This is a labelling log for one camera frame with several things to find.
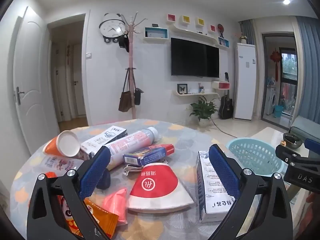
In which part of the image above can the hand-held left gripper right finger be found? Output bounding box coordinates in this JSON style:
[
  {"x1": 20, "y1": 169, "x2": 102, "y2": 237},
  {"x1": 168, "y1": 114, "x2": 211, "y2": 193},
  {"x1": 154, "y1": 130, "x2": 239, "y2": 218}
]
[{"x1": 208, "y1": 144, "x2": 293, "y2": 240}]

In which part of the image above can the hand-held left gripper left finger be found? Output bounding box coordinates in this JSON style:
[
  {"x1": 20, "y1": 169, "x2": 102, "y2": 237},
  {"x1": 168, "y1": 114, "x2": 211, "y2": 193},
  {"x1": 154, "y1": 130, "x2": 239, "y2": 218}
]
[{"x1": 27, "y1": 145, "x2": 112, "y2": 240}]

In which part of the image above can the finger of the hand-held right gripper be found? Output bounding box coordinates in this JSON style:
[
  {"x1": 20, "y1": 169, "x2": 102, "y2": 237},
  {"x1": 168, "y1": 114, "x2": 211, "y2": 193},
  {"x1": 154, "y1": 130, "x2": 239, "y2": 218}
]
[
  {"x1": 275, "y1": 145, "x2": 320, "y2": 173},
  {"x1": 304, "y1": 138, "x2": 320, "y2": 156}
]

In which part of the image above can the white milk carton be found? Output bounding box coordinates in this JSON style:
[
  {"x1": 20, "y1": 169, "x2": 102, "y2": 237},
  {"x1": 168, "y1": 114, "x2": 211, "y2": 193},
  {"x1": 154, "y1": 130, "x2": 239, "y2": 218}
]
[
  {"x1": 196, "y1": 151, "x2": 242, "y2": 223},
  {"x1": 79, "y1": 126, "x2": 128, "y2": 161}
]

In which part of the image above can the teal plastic basket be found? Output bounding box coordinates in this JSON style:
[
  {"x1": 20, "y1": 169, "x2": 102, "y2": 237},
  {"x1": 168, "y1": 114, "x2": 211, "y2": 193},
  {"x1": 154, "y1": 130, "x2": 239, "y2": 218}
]
[{"x1": 226, "y1": 137, "x2": 288, "y2": 177}]

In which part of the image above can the dark blue lump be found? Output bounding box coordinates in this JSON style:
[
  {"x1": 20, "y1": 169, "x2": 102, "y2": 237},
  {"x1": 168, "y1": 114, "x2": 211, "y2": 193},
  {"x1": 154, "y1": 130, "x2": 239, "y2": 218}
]
[{"x1": 96, "y1": 169, "x2": 111, "y2": 190}]

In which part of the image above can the dark metal bowl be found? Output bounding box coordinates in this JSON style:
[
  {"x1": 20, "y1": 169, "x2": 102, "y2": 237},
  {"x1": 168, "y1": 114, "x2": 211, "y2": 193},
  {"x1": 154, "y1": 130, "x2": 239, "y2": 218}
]
[{"x1": 282, "y1": 133, "x2": 304, "y2": 148}]

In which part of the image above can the teal sofa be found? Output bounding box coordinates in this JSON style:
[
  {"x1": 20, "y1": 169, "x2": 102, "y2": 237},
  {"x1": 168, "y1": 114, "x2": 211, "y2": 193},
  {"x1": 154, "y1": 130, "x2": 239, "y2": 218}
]
[{"x1": 290, "y1": 115, "x2": 320, "y2": 140}]

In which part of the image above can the white coffee table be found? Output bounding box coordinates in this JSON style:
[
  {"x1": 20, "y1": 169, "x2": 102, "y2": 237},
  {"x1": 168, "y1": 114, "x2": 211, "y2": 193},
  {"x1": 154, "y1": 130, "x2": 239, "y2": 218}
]
[{"x1": 250, "y1": 127, "x2": 310, "y2": 160}]

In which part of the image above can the pink packet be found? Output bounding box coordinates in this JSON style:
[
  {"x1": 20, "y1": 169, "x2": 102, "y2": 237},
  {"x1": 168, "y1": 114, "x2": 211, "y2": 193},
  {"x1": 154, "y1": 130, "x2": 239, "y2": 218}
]
[{"x1": 102, "y1": 188, "x2": 129, "y2": 225}]

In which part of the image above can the pink and white bottle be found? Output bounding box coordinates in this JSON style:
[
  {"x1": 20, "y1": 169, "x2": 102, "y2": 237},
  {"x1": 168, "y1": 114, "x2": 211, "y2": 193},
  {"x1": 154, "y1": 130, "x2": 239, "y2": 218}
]
[{"x1": 104, "y1": 127, "x2": 162, "y2": 172}]

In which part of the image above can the orange snack packet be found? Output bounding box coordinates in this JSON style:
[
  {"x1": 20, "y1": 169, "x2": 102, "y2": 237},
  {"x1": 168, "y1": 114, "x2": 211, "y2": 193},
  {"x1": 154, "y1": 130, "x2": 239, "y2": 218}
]
[{"x1": 84, "y1": 197, "x2": 119, "y2": 239}]

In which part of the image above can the red snack packet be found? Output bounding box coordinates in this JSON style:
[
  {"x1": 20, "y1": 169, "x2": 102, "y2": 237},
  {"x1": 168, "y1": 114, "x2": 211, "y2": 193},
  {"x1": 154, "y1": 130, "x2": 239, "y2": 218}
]
[{"x1": 45, "y1": 171, "x2": 84, "y2": 240}]

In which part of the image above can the orange paper cup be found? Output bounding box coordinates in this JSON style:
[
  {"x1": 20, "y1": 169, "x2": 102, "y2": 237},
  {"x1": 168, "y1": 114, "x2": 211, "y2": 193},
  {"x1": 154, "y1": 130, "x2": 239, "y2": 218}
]
[{"x1": 42, "y1": 130, "x2": 81, "y2": 158}]

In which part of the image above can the blue and red box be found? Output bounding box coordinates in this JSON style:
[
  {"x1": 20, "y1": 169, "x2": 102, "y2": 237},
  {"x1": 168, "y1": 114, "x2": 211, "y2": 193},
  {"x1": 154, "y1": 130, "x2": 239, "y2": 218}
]
[{"x1": 123, "y1": 144, "x2": 175, "y2": 167}]

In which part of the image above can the white washing machine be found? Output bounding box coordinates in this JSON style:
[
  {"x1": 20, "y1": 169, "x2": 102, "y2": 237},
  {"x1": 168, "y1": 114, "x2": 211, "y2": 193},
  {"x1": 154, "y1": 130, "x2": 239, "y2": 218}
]
[{"x1": 265, "y1": 86, "x2": 277, "y2": 115}]

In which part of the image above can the flattened red white paper cup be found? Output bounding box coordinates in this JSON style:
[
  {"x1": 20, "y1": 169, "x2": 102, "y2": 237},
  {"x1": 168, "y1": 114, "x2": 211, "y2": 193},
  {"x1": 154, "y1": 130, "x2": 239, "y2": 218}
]
[{"x1": 126, "y1": 162, "x2": 195, "y2": 212}]

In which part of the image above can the black acoustic guitar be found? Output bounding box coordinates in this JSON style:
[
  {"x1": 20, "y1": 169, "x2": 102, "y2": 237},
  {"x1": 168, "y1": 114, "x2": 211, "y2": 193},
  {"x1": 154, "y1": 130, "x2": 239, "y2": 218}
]
[{"x1": 219, "y1": 72, "x2": 234, "y2": 120}]

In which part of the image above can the green potted plant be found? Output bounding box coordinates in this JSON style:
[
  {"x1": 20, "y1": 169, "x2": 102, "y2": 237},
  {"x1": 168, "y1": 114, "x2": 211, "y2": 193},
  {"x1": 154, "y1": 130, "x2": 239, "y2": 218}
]
[{"x1": 186, "y1": 96, "x2": 218, "y2": 127}]

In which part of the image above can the balcony glass door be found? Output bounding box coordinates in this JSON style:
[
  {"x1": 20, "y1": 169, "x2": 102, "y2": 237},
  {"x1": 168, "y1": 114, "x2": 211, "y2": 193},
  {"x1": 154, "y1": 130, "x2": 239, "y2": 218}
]
[{"x1": 260, "y1": 32, "x2": 298, "y2": 125}]

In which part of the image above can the brown handbag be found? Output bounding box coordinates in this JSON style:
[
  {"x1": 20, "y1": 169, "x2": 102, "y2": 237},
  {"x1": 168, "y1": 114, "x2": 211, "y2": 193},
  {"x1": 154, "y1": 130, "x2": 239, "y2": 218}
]
[{"x1": 118, "y1": 67, "x2": 133, "y2": 112}]

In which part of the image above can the white refrigerator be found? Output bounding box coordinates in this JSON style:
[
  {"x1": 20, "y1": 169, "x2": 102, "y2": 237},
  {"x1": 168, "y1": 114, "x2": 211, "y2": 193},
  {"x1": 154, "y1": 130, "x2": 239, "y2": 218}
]
[{"x1": 234, "y1": 42, "x2": 257, "y2": 120}]

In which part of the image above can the black handbag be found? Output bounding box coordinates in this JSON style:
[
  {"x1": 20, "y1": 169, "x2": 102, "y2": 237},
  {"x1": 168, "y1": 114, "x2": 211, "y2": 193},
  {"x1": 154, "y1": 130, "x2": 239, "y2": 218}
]
[{"x1": 134, "y1": 87, "x2": 144, "y2": 105}]

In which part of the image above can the wide blue curtain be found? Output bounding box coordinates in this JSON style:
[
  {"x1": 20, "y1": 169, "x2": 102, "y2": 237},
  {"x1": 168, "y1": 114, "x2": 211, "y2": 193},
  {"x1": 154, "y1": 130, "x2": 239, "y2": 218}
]
[{"x1": 291, "y1": 16, "x2": 320, "y2": 128}]

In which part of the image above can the white hallway door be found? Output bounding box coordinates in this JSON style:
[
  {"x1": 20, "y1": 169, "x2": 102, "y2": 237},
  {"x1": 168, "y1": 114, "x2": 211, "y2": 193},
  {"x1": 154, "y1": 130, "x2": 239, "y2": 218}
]
[{"x1": 72, "y1": 44, "x2": 87, "y2": 117}]

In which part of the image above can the red knot ornament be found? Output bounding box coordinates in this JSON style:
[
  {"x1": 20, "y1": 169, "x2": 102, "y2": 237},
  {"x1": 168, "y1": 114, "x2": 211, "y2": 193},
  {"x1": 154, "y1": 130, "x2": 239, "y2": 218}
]
[{"x1": 270, "y1": 50, "x2": 282, "y2": 73}]

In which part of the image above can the white room door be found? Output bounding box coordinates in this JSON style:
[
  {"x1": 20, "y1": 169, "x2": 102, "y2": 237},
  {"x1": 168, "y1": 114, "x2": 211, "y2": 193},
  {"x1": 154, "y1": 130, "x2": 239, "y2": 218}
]
[{"x1": 12, "y1": 6, "x2": 60, "y2": 155}]

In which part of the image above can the pink coat rack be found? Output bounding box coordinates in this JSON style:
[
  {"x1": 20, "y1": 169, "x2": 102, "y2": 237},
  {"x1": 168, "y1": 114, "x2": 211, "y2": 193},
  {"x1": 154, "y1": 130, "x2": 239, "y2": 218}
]
[{"x1": 124, "y1": 12, "x2": 148, "y2": 120}]

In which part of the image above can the narrow blue curtain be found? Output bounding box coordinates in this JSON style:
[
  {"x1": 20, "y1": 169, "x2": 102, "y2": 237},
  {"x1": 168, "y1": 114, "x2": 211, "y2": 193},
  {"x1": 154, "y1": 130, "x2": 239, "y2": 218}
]
[{"x1": 239, "y1": 20, "x2": 258, "y2": 45}]

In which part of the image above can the black cap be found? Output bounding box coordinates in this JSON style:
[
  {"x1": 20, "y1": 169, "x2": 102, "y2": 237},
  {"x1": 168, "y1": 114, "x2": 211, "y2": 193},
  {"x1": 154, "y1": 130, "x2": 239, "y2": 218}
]
[{"x1": 118, "y1": 34, "x2": 130, "y2": 53}]

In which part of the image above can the black floor cable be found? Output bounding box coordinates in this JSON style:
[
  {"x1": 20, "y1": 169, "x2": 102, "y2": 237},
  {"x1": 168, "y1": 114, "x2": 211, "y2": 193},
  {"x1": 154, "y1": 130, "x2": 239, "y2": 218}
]
[{"x1": 211, "y1": 119, "x2": 238, "y2": 138}]

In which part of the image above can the white low wall shelf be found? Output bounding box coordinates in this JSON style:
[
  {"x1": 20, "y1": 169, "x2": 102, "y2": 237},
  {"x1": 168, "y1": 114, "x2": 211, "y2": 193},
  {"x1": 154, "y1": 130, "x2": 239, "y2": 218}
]
[{"x1": 174, "y1": 91, "x2": 220, "y2": 98}]

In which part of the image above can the red and white wall box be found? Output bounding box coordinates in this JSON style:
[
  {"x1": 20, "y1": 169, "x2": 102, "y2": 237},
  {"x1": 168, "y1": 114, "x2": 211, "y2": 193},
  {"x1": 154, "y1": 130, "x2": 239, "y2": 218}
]
[{"x1": 211, "y1": 80, "x2": 230, "y2": 90}]

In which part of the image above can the black wall television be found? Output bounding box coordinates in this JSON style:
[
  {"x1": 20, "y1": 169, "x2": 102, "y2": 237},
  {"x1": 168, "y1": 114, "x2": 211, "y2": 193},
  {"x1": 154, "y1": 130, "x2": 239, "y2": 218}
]
[{"x1": 171, "y1": 37, "x2": 220, "y2": 78}]

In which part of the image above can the white curved wall shelf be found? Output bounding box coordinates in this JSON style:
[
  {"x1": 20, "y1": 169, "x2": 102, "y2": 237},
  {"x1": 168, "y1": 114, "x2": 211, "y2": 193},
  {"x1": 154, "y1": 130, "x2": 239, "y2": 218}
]
[{"x1": 171, "y1": 24, "x2": 229, "y2": 49}]

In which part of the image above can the panda wall clock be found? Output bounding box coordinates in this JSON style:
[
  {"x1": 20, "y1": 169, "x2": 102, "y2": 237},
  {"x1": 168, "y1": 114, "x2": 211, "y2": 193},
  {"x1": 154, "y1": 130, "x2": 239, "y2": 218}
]
[{"x1": 99, "y1": 13, "x2": 128, "y2": 43}]

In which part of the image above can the blue box wall shelf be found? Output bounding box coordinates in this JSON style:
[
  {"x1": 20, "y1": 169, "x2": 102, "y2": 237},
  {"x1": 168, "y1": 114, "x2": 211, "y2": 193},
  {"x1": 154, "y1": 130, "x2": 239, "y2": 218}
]
[{"x1": 144, "y1": 27, "x2": 168, "y2": 43}]

